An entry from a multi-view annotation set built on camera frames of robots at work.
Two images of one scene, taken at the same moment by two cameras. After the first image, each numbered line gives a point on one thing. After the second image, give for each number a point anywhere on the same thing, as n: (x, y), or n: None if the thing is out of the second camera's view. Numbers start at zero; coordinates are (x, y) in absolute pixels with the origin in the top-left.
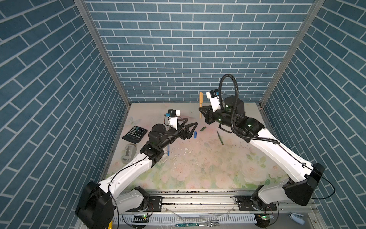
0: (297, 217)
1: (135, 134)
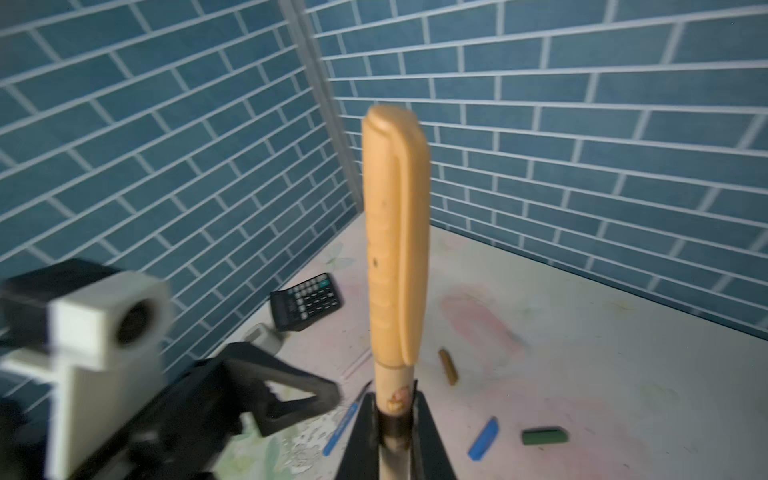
0: None
1: (304, 303)
